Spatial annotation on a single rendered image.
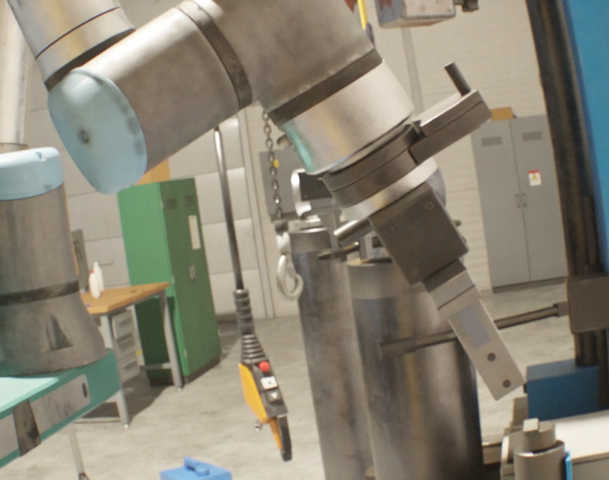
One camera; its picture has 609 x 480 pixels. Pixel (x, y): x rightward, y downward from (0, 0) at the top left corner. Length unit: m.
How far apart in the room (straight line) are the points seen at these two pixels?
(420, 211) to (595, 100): 1.18
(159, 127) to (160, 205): 8.44
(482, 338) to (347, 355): 2.57
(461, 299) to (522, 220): 11.38
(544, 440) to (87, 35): 0.86
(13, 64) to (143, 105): 0.80
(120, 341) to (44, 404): 6.77
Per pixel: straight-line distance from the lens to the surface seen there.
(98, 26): 0.85
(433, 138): 0.75
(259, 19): 0.72
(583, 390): 2.11
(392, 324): 1.90
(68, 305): 1.29
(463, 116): 0.75
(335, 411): 3.33
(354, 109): 0.73
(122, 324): 7.95
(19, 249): 1.27
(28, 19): 0.86
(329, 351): 3.29
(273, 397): 2.86
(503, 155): 12.04
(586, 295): 1.88
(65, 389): 1.23
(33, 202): 1.27
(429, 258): 0.72
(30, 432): 1.14
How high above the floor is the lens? 1.64
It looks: 3 degrees down
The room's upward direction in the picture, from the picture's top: 8 degrees counter-clockwise
